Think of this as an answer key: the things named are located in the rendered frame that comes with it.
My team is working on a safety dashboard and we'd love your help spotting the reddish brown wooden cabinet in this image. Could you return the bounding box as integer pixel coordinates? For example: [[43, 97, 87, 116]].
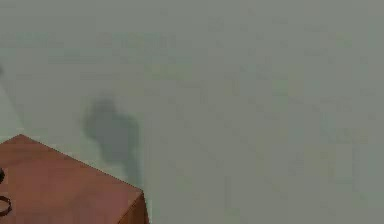
[[0, 133, 150, 224]]

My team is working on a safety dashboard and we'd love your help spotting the dark brown ring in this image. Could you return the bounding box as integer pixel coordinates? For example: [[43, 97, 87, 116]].
[[0, 195, 13, 217]]

